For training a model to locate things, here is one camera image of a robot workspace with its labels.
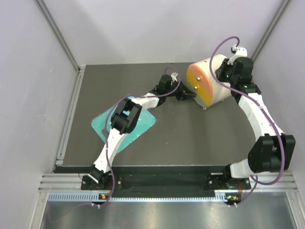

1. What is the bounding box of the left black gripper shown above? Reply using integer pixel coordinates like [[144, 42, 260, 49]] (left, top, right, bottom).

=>
[[164, 80, 196, 101]]

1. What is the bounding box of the grey bottom drawer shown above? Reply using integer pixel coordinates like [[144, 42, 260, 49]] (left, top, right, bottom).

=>
[[194, 94, 209, 109]]

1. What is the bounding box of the yellow drawer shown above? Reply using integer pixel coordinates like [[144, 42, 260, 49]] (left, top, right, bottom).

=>
[[187, 71, 213, 107]]

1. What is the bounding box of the white cylindrical drawer organizer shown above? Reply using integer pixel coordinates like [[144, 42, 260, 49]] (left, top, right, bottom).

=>
[[186, 54, 231, 110]]

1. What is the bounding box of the orange drawer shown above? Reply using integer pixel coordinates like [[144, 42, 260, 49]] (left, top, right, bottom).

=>
[[186, 64, 213, 99]]

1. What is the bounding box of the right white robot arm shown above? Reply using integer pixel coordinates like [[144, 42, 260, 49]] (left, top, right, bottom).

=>
[[215, 57, 296, 189]]

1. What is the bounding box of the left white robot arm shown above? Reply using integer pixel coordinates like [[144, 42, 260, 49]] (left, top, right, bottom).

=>
[[88, 73, 196, 189]]

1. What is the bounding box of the teal packaged sheet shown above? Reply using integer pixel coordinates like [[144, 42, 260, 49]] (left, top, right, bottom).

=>
[[91, 103, 156, 153]]

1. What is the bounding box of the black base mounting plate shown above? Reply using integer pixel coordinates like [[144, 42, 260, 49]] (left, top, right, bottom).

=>
[[80, 172, 252, 191]]

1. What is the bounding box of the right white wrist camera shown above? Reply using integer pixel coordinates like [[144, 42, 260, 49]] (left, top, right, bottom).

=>
[[227, 45, 248, 65]]

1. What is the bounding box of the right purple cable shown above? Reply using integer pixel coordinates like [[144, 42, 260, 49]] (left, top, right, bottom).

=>
[[210, 36, 286, 208]]

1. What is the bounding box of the grey slotted cable duct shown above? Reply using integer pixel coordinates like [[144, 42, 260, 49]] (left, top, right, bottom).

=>
[[48, 192, 239, 203]]

